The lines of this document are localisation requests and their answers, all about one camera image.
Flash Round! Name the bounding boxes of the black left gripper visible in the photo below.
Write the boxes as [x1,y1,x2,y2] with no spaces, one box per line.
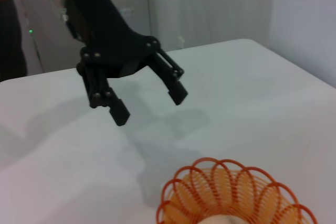
[64,0,161,127]

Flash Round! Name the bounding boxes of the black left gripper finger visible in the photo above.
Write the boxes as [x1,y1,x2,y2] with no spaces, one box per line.
[147,50,189,106]

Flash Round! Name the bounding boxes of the orange woven plastic basket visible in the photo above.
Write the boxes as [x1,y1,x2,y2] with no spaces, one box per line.
[156,157,318,224]

